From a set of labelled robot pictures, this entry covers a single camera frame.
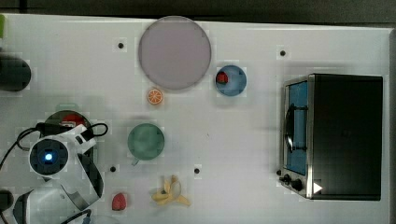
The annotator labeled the blue bowl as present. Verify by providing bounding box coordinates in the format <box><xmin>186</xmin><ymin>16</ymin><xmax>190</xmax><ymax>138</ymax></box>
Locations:
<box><xmin>215</xmin><ymin>65</ymin><xmax>248</xmax><ymax>97</ymax></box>

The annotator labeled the orange slice toy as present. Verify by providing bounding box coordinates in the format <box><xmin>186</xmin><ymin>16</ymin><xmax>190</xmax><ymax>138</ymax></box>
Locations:
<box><xmin>147</xmin><ymin>88</ymin><xmax>163</xmax><ymax>105</ymax></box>

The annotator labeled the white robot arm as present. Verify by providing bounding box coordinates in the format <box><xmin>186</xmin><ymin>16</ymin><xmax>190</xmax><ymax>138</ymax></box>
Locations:
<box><xmin>13</xmin><ymin>122</ymin><xmax>104</xmax><ymax>224</ymax></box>

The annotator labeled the small red toy in bowl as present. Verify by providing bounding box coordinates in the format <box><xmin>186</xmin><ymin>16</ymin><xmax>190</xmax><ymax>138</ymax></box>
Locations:
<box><xmin>216</xmin><ymin>72</ymin><xmax>228</xmax><ymax>84</ymax></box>

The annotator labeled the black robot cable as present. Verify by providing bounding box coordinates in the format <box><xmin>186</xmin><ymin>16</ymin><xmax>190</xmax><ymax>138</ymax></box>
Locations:
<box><xmin>0</xmin><ymin>122</ymin><xmax>109</xmax><ymax>224</ymax></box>

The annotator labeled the black toaster oven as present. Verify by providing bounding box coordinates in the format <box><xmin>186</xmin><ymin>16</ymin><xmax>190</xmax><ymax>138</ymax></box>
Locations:
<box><xmin>276</xmin><ymin>74</ymin><xmax>384</xmax><ymax>201</ymax></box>

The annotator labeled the grey round plate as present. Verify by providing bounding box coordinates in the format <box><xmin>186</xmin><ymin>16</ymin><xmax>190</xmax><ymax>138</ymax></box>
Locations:
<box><xmin>138</xmin><ymin>16</ymin><xmax>211</xmax><ymax>91</ymax></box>

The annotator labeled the red ketchup bottle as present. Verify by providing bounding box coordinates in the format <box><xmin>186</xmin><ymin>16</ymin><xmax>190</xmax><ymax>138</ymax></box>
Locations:
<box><xmin>62</xmin><ymin>114</ymin><xmax>85</xmax><ymax>127</ymax></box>

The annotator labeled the dark object at table edge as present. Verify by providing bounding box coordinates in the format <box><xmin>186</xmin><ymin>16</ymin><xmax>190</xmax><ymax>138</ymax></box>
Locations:
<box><xmin>0</xmin><ymin>189</ymin><xmax>14</xmax><ymax>212</ymax></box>

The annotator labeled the black frying pan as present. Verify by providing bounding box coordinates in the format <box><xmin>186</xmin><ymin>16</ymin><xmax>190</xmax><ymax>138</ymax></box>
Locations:
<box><xmin>0</xmin><ymin>56</ymin><xmax>32</xmax><ymax>91</ymax></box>

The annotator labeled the green plastic strainer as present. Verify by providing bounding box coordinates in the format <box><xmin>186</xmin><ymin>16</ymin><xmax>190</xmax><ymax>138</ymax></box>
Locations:
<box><xmin>43</xmin><ymin>104</ymin><xmax>94</xmax><ymax>162</ymax></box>

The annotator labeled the green mug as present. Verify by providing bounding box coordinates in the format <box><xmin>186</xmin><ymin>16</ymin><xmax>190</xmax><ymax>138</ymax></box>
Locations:
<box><xmin>128</xmin><ymin>123</ymin><xmax>165</xmax><ymax>165</ymax></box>

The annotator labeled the red strawberry toy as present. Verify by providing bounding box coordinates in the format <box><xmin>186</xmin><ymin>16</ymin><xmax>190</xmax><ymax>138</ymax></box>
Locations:
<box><xmin>112</xmin><ymin>193</ymin><xmax>127</xmax><ymax>211</ymax></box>

